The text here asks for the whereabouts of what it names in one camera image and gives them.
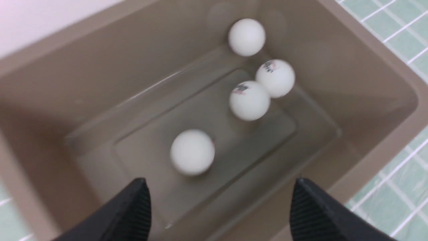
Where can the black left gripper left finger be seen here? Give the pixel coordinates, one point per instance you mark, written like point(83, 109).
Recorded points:
point(126, 217)

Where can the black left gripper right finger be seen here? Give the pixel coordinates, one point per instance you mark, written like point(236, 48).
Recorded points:
point(317, 216)

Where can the white ping-pong ball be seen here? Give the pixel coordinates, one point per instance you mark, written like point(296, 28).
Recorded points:
point(277, 76)
point(192, 152)

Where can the logo ping-pong ball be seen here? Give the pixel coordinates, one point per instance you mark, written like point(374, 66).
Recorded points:
point(247, 37)
point(249, 101)

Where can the green checkered tablecloth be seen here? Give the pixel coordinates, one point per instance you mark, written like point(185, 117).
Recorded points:
point(394, 187)

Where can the olive plastic storage bin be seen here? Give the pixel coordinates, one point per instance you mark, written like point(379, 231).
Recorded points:
point(100, 100)

